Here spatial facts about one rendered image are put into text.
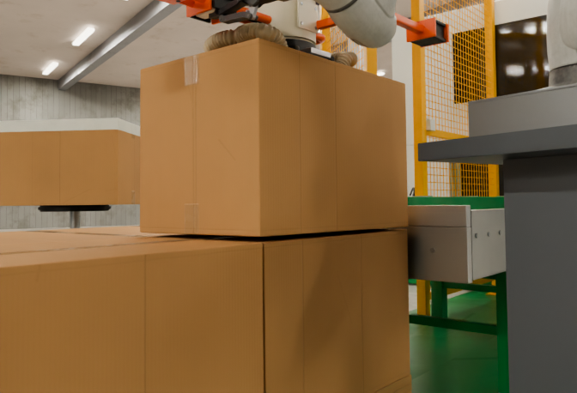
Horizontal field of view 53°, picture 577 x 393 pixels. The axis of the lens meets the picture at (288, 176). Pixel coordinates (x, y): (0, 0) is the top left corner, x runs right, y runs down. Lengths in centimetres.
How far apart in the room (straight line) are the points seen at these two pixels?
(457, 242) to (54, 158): 193
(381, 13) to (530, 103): 35
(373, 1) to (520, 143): 40
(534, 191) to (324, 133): 46
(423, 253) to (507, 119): 57
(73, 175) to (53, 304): 199
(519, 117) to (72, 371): 92
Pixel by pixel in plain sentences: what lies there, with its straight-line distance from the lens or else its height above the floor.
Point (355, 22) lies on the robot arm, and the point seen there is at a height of 99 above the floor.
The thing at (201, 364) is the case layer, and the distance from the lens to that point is 108.
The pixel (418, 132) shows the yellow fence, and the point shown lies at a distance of 309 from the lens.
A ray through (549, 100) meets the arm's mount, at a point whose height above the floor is 81.
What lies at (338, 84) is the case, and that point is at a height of 90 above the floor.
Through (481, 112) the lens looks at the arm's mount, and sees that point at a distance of 129.
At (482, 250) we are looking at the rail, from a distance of 172.
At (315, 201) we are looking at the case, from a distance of 128.
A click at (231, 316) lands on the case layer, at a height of 41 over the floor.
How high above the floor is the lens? 63
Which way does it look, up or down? 2 degrees up
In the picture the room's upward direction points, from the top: 1 degrees counter-clockwise
